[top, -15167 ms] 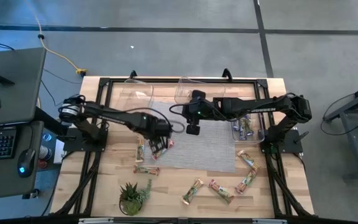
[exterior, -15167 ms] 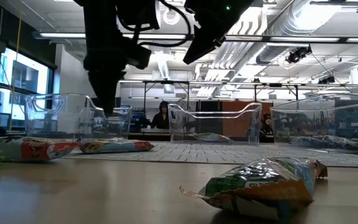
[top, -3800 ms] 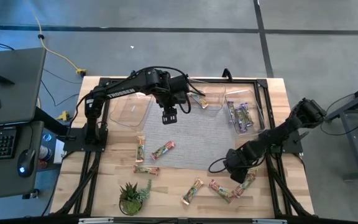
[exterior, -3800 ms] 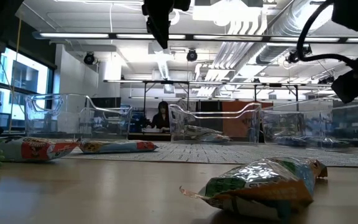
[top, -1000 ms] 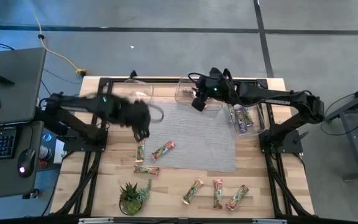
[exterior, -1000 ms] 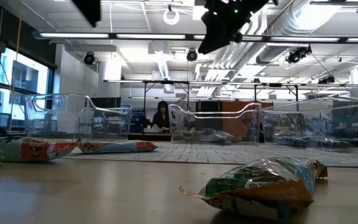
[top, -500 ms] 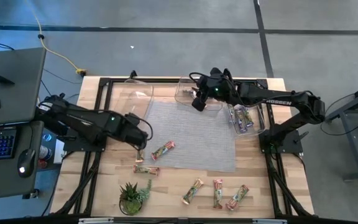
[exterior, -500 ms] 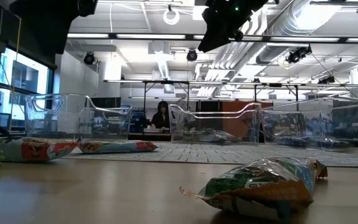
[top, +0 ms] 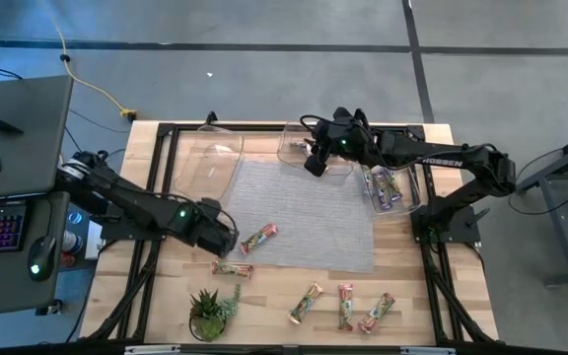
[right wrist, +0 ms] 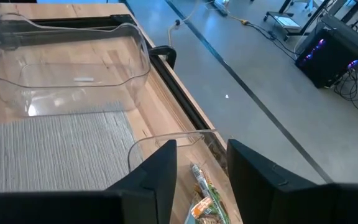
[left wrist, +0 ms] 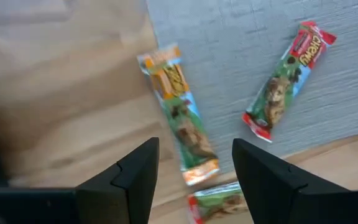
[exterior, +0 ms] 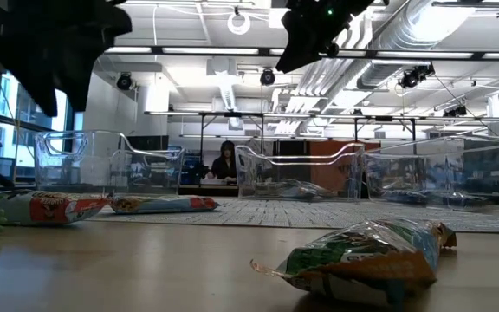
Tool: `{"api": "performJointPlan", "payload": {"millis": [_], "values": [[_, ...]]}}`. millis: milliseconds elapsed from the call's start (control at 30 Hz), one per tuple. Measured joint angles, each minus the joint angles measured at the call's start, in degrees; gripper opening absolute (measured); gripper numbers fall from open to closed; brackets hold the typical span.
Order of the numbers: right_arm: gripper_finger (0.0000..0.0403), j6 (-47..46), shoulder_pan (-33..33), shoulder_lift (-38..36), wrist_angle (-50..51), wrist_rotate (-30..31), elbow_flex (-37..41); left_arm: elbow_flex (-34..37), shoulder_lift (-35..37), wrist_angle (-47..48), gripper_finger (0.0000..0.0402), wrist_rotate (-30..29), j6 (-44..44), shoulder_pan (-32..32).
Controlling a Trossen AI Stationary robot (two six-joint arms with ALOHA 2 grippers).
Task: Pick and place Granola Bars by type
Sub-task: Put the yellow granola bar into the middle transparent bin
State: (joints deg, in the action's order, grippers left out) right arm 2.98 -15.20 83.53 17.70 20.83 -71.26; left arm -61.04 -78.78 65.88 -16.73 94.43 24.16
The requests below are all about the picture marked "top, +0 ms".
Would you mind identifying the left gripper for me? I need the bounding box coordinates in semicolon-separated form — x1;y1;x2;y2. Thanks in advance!
192;197;240;258

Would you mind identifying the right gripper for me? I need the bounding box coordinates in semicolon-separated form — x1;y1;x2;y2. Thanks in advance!
305;106;369;178

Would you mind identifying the purple granola bar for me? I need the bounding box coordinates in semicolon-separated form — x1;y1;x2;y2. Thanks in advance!
361;165;375;198
385;170;404;203
371;167;393;212

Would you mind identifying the clear plastic bin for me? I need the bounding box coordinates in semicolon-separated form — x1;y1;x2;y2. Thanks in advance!
276;121;359;178
360;147;422;216
173;124;246;203

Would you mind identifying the grey woven placemat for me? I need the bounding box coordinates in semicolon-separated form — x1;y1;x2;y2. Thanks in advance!
222;160;377;274

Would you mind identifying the potted green succulent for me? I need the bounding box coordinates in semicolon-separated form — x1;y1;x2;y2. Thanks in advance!
187;283;242;343

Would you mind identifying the small white box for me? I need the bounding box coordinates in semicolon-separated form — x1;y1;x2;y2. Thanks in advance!
85;220;106;261

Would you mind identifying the black computer mouse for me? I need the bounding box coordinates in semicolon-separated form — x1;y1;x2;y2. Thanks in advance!
27;235;57;283

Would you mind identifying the grey desk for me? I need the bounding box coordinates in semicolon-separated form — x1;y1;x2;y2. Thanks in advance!
0;74;75;317

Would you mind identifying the small black block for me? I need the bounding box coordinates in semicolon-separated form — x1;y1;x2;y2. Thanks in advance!
0;116;25;137

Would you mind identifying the white bracket strip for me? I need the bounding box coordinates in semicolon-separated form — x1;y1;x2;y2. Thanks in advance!
124;344;181;355
400;346;458;355

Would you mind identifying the yellow extension cable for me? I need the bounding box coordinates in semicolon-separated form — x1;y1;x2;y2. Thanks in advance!
41;0;140;122

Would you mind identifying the black floor cable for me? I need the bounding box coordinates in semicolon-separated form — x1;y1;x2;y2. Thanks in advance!
64;107;132;154

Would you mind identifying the black stand cable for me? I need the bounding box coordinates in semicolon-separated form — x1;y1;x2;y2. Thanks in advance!
508;146;568;216

